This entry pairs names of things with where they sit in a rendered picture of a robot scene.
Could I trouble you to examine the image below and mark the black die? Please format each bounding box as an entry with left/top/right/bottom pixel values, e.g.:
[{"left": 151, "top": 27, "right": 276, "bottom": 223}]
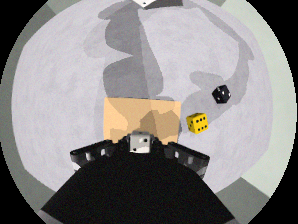
[{"left": 212, "top": 85, "right": 231, "bottom": 104}]

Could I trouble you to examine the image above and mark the yellow die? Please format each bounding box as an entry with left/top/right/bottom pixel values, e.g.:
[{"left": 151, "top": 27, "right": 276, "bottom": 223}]
[{"left": 186, "top": 113, "right": 208, "bottom": 134}]

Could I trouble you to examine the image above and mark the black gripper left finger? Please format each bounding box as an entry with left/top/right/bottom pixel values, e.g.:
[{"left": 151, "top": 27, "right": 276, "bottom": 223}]
[{"left": 70, "top": 133, "right": 131, "bottom": 172}]

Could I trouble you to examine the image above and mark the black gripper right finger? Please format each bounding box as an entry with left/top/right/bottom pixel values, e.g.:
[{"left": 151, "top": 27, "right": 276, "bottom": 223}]
[{"left": 150, "top": 134, "right": 210, "bottom": 179}]

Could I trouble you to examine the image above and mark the tan flat mat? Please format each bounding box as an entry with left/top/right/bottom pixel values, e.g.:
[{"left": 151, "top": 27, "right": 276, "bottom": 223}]
[{"left": 104, "top": 97, "right": 181, "bottom": 145}]

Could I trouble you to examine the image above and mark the white die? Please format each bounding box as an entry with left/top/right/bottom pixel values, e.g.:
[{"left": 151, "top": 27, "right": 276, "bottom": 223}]
[{"left": 130, "top": 131, "right": 151, "bottom": 153}]

